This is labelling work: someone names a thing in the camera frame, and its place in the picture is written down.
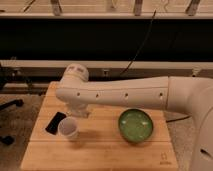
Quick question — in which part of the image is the green bowl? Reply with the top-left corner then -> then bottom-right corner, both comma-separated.
118,109 -> 154,143

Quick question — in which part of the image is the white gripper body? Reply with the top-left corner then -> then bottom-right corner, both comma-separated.
67,105 -> 90,118

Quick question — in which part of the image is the black hanging cable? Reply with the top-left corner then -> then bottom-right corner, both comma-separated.
118,9 -> 157,78

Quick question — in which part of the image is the black phone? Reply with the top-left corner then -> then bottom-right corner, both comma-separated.
45,112 -> 66,135

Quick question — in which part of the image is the black floor cable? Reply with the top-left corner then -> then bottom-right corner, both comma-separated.
165,115 -> 192,123

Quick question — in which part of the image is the wooden board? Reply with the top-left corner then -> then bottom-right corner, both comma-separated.
21,82 -> 178,171

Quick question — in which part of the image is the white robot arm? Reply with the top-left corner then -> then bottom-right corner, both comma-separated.
56,63 -> 213,171

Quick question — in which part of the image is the black office chair base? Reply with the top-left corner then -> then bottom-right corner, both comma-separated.
0,64 -> 34,146

